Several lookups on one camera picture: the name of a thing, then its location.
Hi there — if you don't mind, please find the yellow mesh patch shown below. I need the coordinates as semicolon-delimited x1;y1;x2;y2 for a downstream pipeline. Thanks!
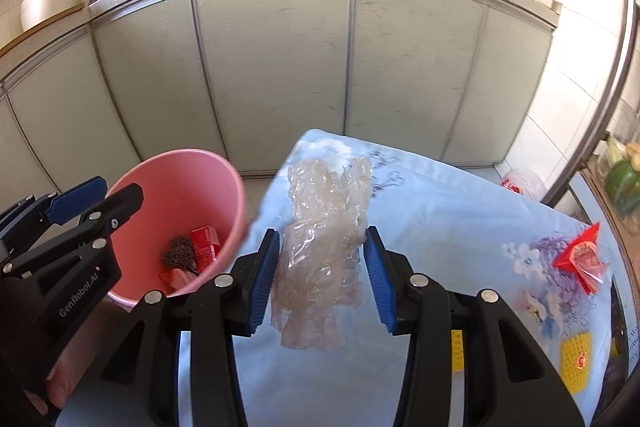
560;332;591;395

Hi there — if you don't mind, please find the clear plastic wrap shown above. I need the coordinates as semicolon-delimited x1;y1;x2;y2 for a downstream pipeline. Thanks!
271;157;372;351

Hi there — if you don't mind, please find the steel wool scrubber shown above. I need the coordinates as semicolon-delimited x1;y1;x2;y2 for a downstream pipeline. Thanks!
160;236;198;273

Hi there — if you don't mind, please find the red and white wrapper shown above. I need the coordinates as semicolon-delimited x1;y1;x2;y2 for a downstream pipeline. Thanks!
158;225;220;291

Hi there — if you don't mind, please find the pink plastic bucket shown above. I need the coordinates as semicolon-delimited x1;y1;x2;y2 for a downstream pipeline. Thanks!
107;148;247;310

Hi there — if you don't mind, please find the light blue floral cloth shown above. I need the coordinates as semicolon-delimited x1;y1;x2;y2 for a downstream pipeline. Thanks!
177;128;626;427

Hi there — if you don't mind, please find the left hand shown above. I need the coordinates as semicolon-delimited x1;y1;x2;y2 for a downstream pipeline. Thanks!
25;299;127;416

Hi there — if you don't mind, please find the red snack packet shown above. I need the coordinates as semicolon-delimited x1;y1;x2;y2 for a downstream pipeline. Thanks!
552;223;608;295

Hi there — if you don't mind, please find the red white plastic bag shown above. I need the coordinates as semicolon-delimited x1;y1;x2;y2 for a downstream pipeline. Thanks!
500;168;547;202

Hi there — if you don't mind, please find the clear bag of vegetables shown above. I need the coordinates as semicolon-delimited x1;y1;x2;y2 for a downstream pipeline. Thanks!
597;134;640;235

